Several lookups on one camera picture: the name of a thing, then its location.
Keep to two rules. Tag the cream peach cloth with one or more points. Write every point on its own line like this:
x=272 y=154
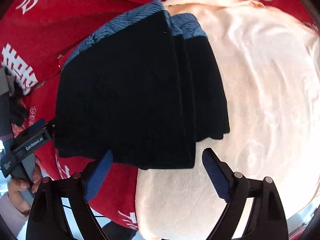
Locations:
x=269 y=64

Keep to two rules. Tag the black crumpled garment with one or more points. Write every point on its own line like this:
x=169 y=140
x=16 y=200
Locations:
x=18 y=112

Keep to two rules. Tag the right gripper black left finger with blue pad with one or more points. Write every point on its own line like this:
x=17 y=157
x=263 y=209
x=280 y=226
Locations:
x=47 y=219

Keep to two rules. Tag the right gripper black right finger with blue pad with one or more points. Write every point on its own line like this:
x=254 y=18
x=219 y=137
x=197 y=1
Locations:
x=266 y=219

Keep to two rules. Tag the pink sleeve forearm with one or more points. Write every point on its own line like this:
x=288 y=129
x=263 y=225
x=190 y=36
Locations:
x=13 y=218

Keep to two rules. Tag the beige folded garment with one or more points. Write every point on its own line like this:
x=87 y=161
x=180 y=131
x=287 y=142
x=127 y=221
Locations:
x=6 y=82

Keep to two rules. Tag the black pants blue-grey waistband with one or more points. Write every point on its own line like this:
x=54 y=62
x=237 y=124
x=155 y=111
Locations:
x=145 y=87

